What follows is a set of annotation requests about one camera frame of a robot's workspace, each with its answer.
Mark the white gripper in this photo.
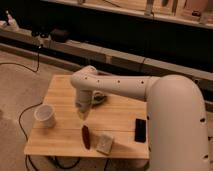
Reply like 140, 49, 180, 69
75, 90, 93, 120

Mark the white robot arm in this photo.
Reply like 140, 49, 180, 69
71, 66, 210, 171

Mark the white sponge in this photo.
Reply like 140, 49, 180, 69
96, 134, 114, 155

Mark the wooden table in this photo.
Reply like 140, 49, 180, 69
24, 75, 149, 160

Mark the white cup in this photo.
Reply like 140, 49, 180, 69
34, 104, 56, 128

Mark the black rectangular block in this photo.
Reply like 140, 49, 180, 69
135, 119, 146, 143

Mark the black box on ledge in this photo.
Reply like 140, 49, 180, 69
50, 29, 69, 43

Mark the white spray bottle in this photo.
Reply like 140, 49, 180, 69
6, 11, 19, 31

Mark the black floor cable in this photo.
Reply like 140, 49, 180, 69
0, 46, 81, 171

